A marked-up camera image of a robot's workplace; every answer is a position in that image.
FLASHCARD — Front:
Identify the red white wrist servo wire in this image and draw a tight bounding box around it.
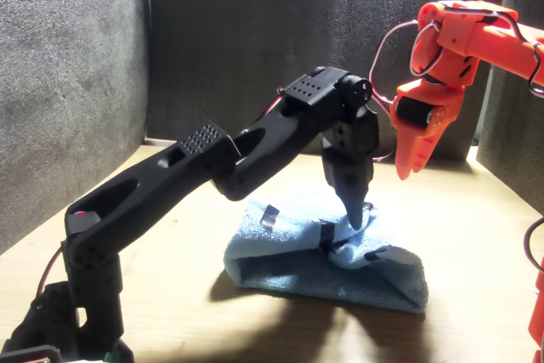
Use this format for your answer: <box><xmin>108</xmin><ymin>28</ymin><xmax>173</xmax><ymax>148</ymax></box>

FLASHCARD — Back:
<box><xmin>253</xmin><ymin>85</ymin><xmax>286</xmax><ymax>122</ymax></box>
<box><xmin>369</xmin><ymin>20</ymin><xmax>444</xmax><ymax>105</ymax></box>

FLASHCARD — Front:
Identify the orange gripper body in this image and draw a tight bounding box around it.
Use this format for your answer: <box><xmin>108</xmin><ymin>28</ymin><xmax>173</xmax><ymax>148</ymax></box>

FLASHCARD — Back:
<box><xmin>390</xmin><ymin>81</ymin><xmax>467</xmax><ymax>141</ymax></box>

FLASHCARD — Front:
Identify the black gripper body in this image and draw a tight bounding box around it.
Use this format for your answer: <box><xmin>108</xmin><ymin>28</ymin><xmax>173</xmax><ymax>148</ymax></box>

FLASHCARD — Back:
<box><xmin>321</xmin><ymin>139</ymin><xmax>375</xmax><ymax>192</ymax></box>

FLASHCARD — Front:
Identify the grey foam panel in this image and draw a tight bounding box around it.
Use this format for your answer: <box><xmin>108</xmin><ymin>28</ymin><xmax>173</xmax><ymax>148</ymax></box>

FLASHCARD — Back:
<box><xmin>0</xmin><ymin>0</ymin><xmax>150</xmax><ymax>253</ymax></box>
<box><xmin>144</xmin><ymin>0</ymin><xmax>511</xmax><ymax>163</ymax></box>
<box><xmin>474</xmin><ymin>0</ymin><xmax>544</xmax><ymax>216</ymax></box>

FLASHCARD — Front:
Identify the light blue towel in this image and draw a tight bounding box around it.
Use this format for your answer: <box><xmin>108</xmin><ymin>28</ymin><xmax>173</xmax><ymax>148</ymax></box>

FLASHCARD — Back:
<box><xmin>224</xmin><ymin>192</ymin><xmax>429</xmax><ymax>315</ymax></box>

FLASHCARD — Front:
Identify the red white base servo wire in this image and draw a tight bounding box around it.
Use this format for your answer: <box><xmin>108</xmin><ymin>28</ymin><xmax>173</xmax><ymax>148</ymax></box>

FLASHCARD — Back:
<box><xmin>38</xmin><ymin>247</ymin><xmax>65</xmax><ymax>298</ymax></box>
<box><xmin>523</xmin><ymin>216</ymin><xmax>544</xmax><ymax>275</ymax></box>

